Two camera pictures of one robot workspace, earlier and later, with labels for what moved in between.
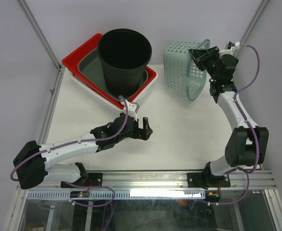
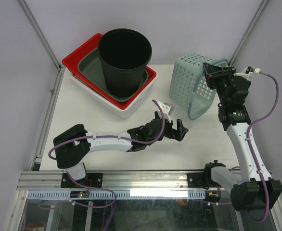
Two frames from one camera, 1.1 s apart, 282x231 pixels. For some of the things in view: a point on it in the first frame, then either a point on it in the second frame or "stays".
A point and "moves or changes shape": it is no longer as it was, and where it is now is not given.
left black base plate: x=93 y=179 stays
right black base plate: x=207 y=180 stays
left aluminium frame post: x=57 y=83 stays
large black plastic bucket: x=124 y=54 stays
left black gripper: x=142 y=134 → x=177 y=134
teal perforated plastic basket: x=182 y=74 moves or changes shape
